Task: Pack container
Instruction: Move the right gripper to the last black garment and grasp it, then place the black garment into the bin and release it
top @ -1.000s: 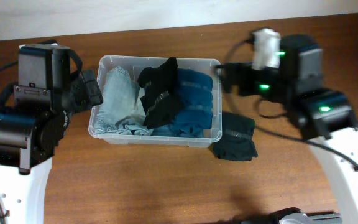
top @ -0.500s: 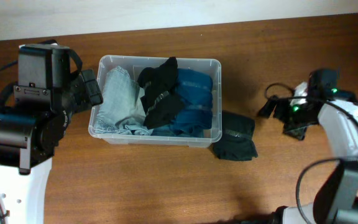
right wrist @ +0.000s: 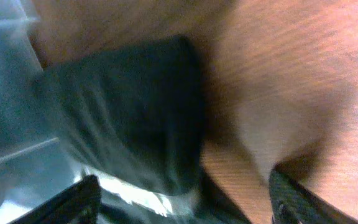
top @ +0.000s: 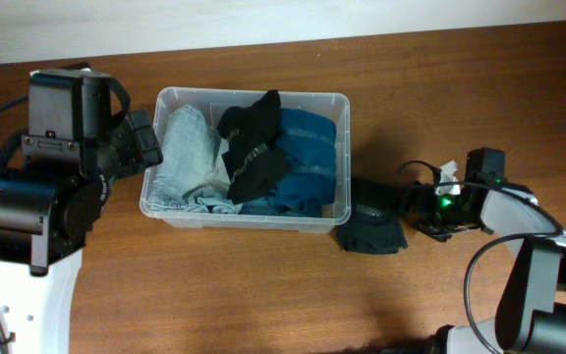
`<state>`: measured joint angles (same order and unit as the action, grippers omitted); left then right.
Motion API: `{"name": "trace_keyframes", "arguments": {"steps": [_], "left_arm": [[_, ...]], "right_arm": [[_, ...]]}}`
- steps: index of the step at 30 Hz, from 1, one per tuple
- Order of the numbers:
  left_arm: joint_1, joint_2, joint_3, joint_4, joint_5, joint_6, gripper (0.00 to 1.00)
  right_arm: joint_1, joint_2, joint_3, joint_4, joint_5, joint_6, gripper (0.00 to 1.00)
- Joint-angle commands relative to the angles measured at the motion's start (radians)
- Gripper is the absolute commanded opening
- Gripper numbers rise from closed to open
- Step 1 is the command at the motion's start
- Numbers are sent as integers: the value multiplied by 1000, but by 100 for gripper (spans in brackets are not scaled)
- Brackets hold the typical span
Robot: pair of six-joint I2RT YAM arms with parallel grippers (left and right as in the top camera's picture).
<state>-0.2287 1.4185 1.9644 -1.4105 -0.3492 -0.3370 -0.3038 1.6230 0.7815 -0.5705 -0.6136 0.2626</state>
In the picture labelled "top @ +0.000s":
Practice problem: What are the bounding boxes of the blue taped garment bundle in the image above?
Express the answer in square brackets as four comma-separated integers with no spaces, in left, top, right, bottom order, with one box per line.
[269,108,337,217]

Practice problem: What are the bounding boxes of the clear plastic storage container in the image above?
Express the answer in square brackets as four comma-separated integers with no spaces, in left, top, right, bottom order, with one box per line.
[139,86,352,234]

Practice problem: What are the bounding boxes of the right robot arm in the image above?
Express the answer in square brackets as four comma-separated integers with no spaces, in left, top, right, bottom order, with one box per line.
[398,147,566,353]

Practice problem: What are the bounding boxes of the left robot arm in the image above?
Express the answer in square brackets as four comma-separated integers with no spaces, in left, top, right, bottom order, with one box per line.
[0,68,163,353]

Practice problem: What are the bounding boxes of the dark blue jeans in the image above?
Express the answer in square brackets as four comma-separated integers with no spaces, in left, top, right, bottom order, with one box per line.
[240,197,323,217]

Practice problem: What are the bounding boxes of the black garment bundle taped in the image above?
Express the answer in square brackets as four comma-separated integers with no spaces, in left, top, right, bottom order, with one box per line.
[222,137,291,205]

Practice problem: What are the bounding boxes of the light blue jeans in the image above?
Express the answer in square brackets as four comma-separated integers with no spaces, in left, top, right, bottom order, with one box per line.
[148,104,242,214]

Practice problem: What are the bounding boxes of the black garment bundle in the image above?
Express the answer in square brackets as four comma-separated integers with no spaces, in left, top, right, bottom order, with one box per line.
[336,177,408,255]
[217,89,281,148]

